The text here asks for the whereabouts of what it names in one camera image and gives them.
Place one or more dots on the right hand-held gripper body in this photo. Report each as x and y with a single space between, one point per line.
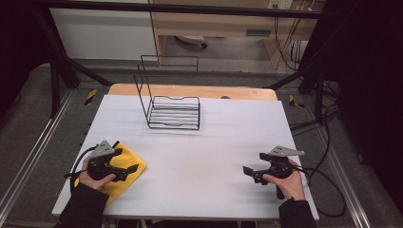
278 164

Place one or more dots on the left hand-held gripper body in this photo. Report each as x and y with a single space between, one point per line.
100 151

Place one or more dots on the yellow cloth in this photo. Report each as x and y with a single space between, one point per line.
126 160

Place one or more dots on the person's right hand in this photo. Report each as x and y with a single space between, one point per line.
290 185

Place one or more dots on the person's left hand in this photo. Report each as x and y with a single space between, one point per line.
95 183

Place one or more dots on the yellow black floor tape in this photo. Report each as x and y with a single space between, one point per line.
91 97
296 102

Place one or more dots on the wooden table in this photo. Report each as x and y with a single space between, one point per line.
190 91

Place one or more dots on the white cabinet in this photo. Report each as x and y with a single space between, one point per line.
101 34

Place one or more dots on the dark curtain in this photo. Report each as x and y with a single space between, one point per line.
370 79

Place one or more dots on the white chair base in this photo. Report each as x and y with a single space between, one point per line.
191 39

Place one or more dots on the light wooden desk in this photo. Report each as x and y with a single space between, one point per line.
221 22

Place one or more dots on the aluminium floor rail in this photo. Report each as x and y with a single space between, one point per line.
343 177
38 145

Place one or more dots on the white wall socket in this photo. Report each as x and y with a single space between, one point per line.
280 3

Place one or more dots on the black metal frame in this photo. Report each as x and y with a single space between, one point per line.
190 9

